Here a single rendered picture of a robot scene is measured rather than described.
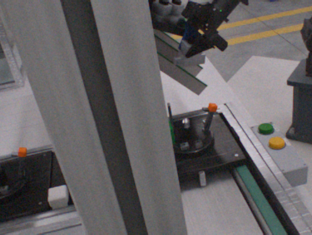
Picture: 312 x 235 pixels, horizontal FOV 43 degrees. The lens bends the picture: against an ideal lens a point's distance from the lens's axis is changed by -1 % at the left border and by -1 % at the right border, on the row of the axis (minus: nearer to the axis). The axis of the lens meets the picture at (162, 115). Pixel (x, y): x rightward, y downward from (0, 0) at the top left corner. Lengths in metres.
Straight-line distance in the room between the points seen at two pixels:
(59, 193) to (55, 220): 0.07
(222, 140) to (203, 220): 0.24
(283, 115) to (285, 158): 0.36
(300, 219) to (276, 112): 0.58
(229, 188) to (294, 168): 0.16
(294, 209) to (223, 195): 0.18
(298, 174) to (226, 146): 0.19
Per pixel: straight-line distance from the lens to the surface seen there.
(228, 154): 1.03
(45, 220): 0.99
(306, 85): 1.15
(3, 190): 1.06
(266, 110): 1.40
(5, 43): 1.85
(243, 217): 0.95
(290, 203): 0.92
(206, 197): 1.00
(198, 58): 1.10
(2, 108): 1.80
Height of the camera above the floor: 1.61
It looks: 32 degrees down
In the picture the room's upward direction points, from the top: 10 degrees counter-clockwise
